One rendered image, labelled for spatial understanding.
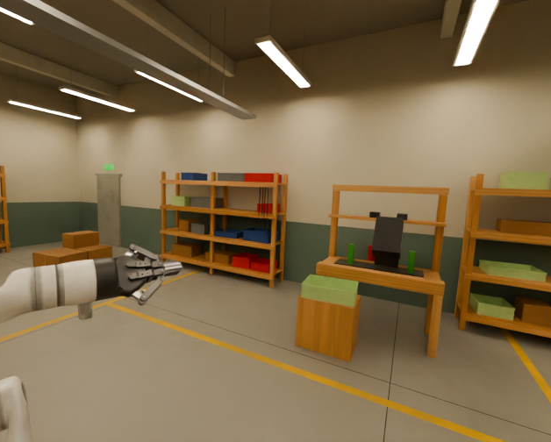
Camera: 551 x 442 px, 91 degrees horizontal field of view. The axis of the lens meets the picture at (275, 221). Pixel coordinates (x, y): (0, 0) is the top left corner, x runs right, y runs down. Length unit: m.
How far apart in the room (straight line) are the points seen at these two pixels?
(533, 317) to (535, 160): 2.15
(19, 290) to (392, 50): 5.54
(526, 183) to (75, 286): 4.66
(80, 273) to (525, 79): 5.47
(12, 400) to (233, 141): 5.91
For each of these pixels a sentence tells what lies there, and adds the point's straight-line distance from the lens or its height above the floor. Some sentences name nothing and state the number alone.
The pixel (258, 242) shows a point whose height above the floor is 0.85.
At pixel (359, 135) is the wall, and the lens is 5.28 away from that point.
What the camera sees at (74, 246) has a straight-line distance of 7.23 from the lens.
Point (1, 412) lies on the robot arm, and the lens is 0.80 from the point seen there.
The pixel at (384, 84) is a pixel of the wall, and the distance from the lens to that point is 5.45.
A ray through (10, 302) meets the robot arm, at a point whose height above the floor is 1.67.
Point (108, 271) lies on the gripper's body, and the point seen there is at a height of 1.70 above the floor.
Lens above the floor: 1.85
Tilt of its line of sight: 6 degrees down
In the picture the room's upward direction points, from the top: 2 degrees clockwise
